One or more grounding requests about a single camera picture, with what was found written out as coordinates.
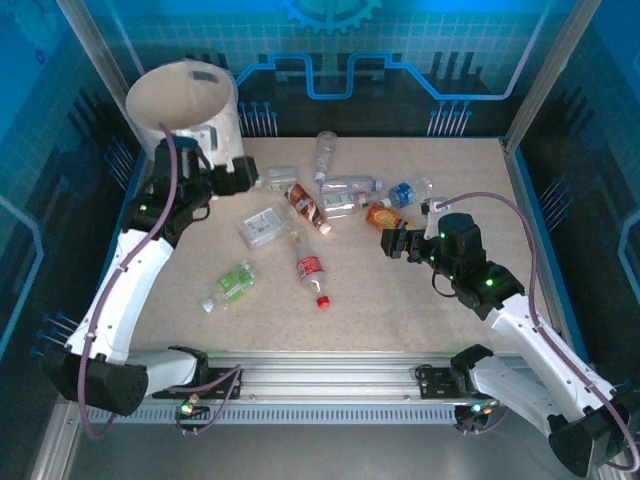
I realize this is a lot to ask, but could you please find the green label plastic bottle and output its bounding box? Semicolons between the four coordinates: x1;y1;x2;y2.
201;260;260;314

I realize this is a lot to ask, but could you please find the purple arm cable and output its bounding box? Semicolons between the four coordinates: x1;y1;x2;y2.
434;192;640;474
78;122;244;441

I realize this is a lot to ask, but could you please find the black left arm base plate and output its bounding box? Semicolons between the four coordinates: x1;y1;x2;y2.
152;367;245;401

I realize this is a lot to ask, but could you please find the orange fruit label bottle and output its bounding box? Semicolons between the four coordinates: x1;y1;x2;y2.
364;203;416;232

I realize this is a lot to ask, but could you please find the aluminium frame post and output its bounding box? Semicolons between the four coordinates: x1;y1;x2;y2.
503;0;602;146
54;0;146;94

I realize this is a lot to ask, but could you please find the aluminium mounting rail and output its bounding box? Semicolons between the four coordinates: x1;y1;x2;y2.
59;349;606;406

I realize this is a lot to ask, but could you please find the clear ribbed plastic bottle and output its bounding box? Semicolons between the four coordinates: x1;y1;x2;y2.
313;130;339;182

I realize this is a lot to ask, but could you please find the right controller board with lights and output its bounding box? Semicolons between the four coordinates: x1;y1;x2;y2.
453;399;494;432

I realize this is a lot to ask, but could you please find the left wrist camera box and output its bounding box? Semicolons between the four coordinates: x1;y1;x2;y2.
195;125;222;169

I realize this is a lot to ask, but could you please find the blue label water bottle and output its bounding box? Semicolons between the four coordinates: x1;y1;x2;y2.
378;175;434;210

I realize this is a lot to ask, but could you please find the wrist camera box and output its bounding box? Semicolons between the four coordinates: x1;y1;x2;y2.
419;196;450;241
195;125;222;169

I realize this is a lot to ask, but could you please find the clear bottle green neck ring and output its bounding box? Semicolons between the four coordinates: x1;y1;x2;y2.
254;166;302;194

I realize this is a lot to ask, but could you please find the controller board with lights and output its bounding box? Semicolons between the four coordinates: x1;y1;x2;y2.
453;399;494;432
174;393;211;421

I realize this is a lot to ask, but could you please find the red label cola bottle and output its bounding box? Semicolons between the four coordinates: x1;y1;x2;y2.
291;219;332;309

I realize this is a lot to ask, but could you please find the brown label plastic bottle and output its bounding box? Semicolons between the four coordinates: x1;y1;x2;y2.
284;183;333;235

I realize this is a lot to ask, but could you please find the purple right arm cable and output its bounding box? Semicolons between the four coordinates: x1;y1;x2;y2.
434;192;640;474

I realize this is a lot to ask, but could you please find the left controller board with lights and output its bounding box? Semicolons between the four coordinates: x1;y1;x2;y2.
174;393;211;421

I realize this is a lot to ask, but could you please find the square clear plastic jar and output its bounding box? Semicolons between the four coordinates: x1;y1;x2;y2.
236;202;299;251

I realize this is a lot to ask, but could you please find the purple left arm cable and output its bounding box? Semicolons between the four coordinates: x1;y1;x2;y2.
78;122;244;441

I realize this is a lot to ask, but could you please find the grey slotted cable duct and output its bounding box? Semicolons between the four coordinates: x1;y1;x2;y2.
79;404;474;427

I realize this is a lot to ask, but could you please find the aluminium table side rail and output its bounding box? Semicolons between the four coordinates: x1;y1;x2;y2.
499;137;581;364

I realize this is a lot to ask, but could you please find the white plastic waste bin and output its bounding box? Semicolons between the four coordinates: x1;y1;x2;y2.
124;58;246;176

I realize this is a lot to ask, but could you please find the clear bottle white green label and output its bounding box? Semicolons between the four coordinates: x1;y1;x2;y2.
321;189;376;220

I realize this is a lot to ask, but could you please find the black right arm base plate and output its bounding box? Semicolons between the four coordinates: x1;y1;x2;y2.
414;363;510;401

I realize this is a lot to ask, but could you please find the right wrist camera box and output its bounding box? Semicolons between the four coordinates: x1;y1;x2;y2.
419;196;450;241

